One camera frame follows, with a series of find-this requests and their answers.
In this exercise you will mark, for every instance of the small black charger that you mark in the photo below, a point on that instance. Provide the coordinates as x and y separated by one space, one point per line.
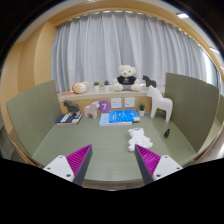
166 133

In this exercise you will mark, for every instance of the small cream orange plush toy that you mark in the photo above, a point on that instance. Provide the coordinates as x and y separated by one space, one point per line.
80 87

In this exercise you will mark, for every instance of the white wall socket plate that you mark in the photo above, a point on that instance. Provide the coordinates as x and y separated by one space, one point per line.
129 102
116 103

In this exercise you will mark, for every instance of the large white horse figurine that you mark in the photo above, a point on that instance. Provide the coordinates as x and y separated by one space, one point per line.
161 101

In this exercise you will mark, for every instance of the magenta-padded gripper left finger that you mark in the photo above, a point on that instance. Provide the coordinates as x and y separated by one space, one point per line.
77 160

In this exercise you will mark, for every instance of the white teddy bear black shirt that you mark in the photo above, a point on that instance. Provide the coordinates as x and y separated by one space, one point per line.
126 78

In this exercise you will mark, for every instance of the black horse figurine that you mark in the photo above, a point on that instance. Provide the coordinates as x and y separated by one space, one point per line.
149 81

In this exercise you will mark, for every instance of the wooden window ledge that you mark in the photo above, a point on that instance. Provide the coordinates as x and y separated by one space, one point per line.
110 94

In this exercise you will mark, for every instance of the light blue book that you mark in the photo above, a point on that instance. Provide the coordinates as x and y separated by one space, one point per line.
104 120

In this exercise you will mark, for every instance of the ceiling lights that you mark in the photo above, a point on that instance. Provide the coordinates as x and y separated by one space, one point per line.
182 15

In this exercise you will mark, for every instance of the small potted plant white pot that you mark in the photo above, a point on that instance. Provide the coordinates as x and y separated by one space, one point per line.
106 87
141 111
96 87

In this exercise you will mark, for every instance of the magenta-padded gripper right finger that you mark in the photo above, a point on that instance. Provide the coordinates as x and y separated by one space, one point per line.
148 161

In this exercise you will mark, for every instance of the round purple number sign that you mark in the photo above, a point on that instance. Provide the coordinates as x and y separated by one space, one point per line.
104 106

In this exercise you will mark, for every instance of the grey pleated curtain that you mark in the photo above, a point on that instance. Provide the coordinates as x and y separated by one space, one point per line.
116 46

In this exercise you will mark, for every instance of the white bear-shaped power strip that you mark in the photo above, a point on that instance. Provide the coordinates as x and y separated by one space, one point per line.
138 138

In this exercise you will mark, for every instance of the green desk partition panel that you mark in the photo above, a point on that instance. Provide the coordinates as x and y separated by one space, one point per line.
33 113
193 110

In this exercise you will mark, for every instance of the dark navy notebook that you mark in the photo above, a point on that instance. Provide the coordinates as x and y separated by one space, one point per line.
68 118

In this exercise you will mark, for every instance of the dark grey horse figurine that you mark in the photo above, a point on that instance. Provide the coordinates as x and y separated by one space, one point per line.
71 107

